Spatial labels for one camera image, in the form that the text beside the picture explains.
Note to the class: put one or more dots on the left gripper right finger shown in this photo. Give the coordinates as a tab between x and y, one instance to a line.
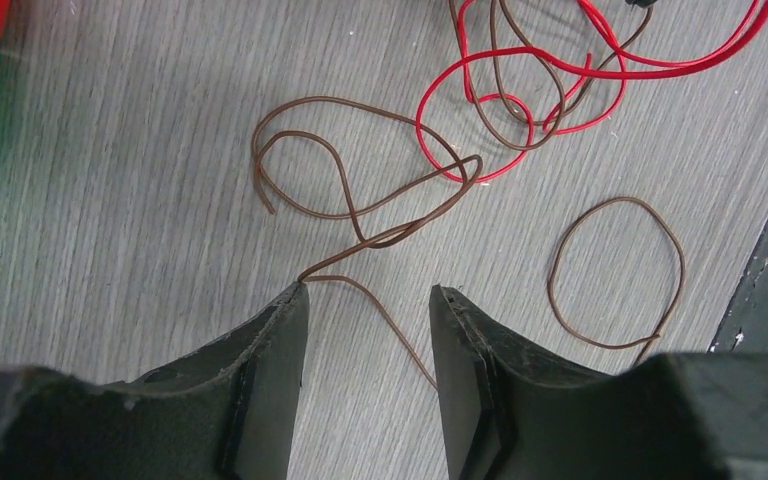
511	409

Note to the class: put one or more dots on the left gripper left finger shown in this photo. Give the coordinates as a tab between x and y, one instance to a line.
224	411

